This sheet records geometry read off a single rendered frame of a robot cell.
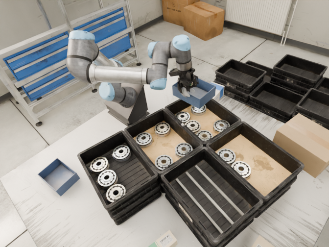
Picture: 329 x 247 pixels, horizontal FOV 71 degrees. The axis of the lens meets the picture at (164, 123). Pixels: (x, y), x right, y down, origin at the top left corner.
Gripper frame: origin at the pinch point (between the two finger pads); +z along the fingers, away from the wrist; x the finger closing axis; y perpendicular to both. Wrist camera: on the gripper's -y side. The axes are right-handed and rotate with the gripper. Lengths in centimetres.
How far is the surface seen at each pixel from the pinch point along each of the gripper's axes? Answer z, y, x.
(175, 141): 27.1, 2.0, -16.0
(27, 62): 33, -194, -40
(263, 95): 87, -1, 104
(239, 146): 29.7, 32.9, 6.7
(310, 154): 30, 64, 26
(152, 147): 25.7, -5.2, -27.9
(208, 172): 26.8, 30.2, -18.9
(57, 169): 32, -47, -79
